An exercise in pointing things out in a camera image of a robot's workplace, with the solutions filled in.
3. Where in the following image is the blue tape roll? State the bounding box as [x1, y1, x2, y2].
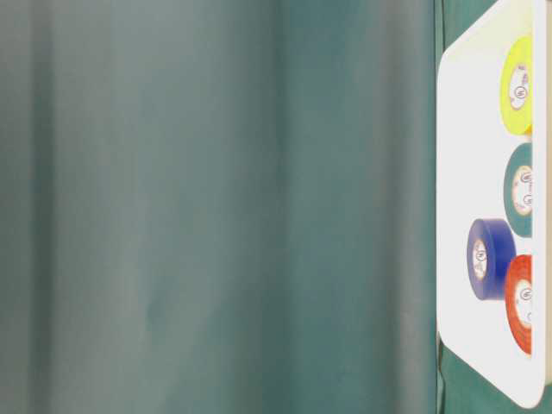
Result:
[466, 219, 517, 300]

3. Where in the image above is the green tape roll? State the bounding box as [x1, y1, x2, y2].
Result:
[503, 142, 533, 238]

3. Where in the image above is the red tape roll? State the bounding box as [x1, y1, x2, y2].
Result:
[505, 254, 533, 355]

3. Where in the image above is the yellow tape roll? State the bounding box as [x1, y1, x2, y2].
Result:
[499, 34, 535, 135]

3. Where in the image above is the white plastic tray case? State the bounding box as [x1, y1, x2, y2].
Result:
[436, 0, 552, 410]

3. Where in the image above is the green backdrop curtain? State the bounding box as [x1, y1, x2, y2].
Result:
[1, 1, 437, 413]

